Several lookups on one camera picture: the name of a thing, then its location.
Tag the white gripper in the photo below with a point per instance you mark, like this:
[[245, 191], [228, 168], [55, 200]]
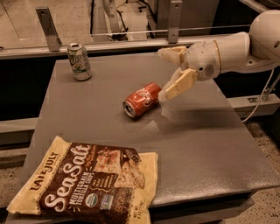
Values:
[[201, 59]]

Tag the red coke can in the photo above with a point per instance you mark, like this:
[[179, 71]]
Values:
[[141, 100]]

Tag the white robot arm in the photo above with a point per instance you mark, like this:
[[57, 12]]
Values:
[[257, 50]]

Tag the green white soda can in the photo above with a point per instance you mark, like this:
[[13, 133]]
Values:
[[78, 58]]

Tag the sea salt tortilla chips bag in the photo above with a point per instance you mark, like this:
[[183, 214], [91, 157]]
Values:
[[90, 182]]

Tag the right metal railing bracket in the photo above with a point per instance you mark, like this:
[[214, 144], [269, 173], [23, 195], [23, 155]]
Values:
[[174, 20]]

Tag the metal railing bracket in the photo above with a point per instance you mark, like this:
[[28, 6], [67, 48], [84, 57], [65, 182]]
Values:
[[174, 20], [52, 38]]

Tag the left metal railing bracket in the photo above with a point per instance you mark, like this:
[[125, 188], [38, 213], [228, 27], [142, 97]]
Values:
[[52, 38]]

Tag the grey metal rail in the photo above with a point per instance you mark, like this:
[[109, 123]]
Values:
[[116, 47]]

